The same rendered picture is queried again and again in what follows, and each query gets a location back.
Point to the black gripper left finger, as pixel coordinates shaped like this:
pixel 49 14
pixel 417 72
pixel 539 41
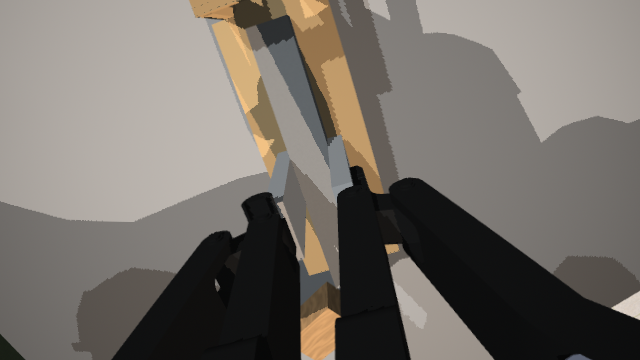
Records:
pixel 263 317

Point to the small brown wooden block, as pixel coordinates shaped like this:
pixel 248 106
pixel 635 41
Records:
pixel 318 314

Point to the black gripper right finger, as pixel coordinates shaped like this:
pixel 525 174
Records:
pixel 515 308

